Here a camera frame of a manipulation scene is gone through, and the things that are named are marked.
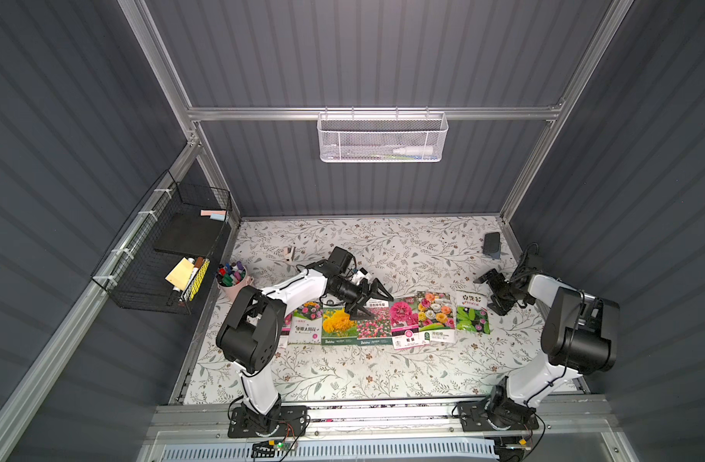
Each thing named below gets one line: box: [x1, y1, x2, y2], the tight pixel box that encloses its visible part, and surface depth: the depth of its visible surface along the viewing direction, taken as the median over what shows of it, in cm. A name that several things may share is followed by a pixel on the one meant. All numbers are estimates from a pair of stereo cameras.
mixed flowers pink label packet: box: [287, 301, 324, 346], surface depth 92 cm
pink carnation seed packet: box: [390, 298, 421, 351], surface depth 93 cm
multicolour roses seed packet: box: [417, 290, 457, 345], surface depth 93 cm
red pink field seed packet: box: [356, 298, 393, 347], surface depth 92 cm
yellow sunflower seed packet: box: [321, 306, 359, 346], surface depth 91 cm
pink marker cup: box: [215, 260, 255, 303], surface depth 91 cm
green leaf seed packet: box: [455, 289, 492, 334], surface depth 95 cm
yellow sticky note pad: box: [164, 256, 195, 292], surface depth 71 cm
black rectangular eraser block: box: [482, 231, 501, 259], surface depth 111 cm
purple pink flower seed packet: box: [278, 311, 293, 349], surface depth 91 cm
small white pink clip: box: [282, 245, 297, 262], surface depth 110 cm
